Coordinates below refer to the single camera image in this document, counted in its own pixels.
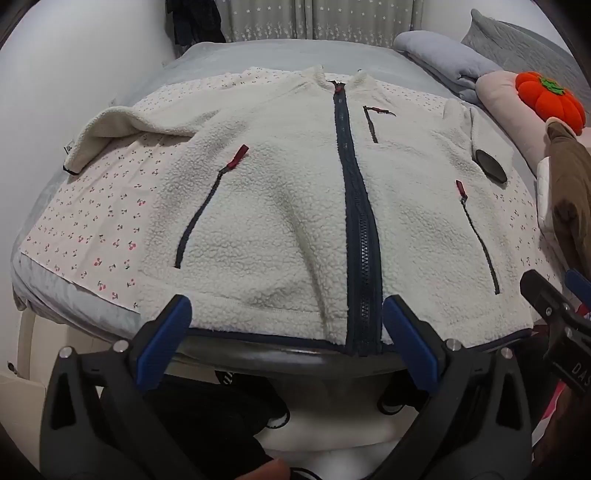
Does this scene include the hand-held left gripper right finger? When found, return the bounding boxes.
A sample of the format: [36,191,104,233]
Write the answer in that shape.
[365,295,533,480]

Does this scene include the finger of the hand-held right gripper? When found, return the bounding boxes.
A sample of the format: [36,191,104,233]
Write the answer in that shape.
[565,268,591,320]
[519,269,574,325]

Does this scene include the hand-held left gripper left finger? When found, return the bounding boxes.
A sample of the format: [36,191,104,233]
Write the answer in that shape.
[39,294,206,480]

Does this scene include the white fleece zip jacket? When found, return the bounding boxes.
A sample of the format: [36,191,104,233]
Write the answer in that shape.
[62,65,534,358]

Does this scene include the dark hanging clothes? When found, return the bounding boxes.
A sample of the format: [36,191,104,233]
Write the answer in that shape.
[165,0,227,48]

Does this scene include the person's dark pants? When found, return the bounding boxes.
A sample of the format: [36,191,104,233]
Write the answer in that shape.
[148,369,293,480]

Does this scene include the cherry print bed sheet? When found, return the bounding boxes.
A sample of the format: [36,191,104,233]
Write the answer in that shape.
[21,67,573,311]

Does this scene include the orange pumpkin plush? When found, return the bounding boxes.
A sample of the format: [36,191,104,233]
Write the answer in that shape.
[514,71,587,137]

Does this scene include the pink pillow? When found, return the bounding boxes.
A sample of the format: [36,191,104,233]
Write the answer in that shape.
[475,71,570,178]

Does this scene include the grey quilted pillow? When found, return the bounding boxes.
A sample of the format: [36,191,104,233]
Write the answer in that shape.
[461,8,588,93]

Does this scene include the folded grey blanket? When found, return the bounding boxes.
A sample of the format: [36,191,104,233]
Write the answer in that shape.
[392,30,505,104]

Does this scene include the grey bed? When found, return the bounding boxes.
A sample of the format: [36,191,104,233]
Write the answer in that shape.
[9,41,548,374]

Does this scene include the grey star print curtain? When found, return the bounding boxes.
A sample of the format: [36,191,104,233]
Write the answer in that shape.
[226,0,426,47]

